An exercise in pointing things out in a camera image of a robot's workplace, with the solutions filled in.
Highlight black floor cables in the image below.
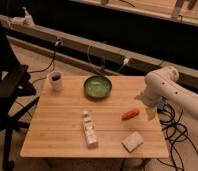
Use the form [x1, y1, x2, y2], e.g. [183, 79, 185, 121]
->
[157, 103, 198, 171]

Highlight beige sponge block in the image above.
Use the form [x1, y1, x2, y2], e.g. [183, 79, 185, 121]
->
[122, 131, 143, 153]

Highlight black office chair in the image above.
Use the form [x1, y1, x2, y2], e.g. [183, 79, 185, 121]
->
[0, 21, 39, 171]

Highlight white plug cable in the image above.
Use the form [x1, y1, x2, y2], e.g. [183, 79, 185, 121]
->
[115, 57, 132, 75]
[27, 39, 64, 75]

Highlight white cup with dark content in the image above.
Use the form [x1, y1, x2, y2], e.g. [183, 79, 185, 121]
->
[47, 71, 63, 91]

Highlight white plug right cable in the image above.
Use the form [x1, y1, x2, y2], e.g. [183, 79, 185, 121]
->
[115, 57, 132, 75]

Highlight long grey rail beam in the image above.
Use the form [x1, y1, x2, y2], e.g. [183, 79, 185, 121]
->
[0, 15, 198, 79]

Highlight green bowl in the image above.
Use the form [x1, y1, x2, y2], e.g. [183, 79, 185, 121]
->
[83, 75, 112, 99]

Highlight white spray bottle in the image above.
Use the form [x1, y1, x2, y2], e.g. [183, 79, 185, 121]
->
[23, 7, 35, 27]

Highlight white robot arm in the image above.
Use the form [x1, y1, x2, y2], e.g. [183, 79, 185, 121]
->
[140, 66, 198, 121]

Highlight white tube bottle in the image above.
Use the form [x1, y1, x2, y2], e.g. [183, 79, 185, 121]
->
[82, 110, 98, 148]

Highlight white plug left cable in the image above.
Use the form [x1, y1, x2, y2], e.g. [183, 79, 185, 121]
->
[27, 39, 64, 75]

